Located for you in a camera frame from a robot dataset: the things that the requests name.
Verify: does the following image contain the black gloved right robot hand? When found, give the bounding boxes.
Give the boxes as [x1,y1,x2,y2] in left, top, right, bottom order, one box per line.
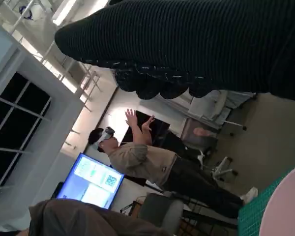
[54,0,295,102]

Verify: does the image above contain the pink bowl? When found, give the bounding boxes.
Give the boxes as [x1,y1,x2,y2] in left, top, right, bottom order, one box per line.
[259,162,295,236]

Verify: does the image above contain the grey blue office chair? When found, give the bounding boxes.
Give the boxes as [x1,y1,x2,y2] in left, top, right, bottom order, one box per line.
[211,90,259,131]

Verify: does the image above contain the standing person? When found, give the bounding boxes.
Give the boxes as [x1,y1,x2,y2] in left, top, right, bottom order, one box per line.
[88,108,259,219]

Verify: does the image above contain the white VR headset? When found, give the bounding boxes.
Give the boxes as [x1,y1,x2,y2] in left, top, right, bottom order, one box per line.
[92,126,115,149]

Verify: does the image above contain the white swivel chair base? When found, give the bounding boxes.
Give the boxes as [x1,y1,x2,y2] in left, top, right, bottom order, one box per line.
[198,147,239,184]

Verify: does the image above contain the blue lit monitor screen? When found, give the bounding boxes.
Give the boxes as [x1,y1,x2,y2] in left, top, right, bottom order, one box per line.
[55,152,125,210]

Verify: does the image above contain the grey padded chair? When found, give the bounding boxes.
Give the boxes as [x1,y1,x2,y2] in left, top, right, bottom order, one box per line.
[137,193,239,236]

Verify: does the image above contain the green cutting mat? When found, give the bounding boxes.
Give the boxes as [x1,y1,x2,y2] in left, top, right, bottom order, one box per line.
[237,157,295,236]

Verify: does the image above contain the dark paned window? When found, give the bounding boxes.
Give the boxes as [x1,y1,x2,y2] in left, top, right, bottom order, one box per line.
[0,71,52,195]

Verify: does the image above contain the seated person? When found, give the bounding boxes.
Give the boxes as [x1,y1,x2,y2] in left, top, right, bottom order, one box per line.
[0,198,173,236]

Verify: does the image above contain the black wall screen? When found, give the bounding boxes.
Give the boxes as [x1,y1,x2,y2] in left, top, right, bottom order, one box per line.
[119,110,172,148]

